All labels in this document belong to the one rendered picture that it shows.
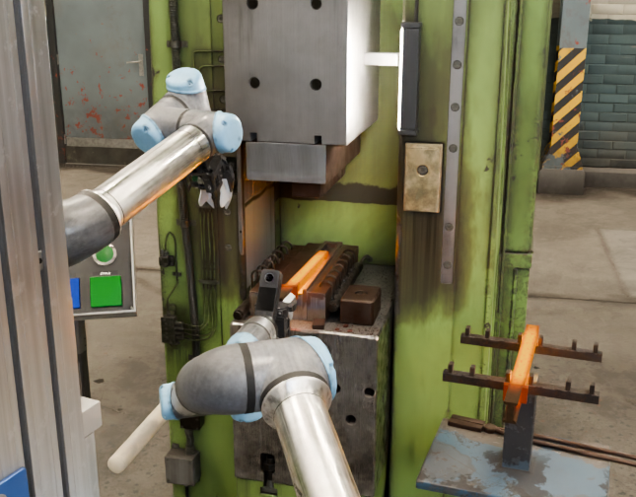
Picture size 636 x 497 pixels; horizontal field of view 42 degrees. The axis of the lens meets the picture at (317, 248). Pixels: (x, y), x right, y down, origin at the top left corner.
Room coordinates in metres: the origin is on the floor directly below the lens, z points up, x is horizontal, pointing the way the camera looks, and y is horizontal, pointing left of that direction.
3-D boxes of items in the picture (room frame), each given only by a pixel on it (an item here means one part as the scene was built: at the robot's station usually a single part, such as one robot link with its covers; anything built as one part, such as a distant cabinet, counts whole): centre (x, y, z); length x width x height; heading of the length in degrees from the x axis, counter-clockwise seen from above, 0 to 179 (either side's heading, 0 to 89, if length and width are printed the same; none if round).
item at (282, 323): (1.75, 0.11, 0.99); 0.12 x 0.08 x 0.09; 166
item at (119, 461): (1.97, 0.43, 0.62); 0.44 x 0.05 x 0.05; 166
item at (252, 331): (1.59, 0.15, 1.00); 0.11 x 0.08 x 0.09; 166
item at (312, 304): (2.18, 0.03, 0.96); 0.42 x 0.20 x 0.09; 166
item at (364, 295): (1.99, -0.11, 0.95); 0.12 x 0.08 x 0.06; 166
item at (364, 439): (2.18, -0.03, 0.69); 0.56 x 0.38 x 0.45; 166
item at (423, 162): (2.03, -0.26, 1.27); 0.09 x 0.02 x 0.17; 76
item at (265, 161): (2.18, 0.03, 1.32); 0.42 x 0.20 x 0.10; 166
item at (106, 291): (1.92, 0.52, 1.01); 0.07 x 0.05 x 0.07; 101
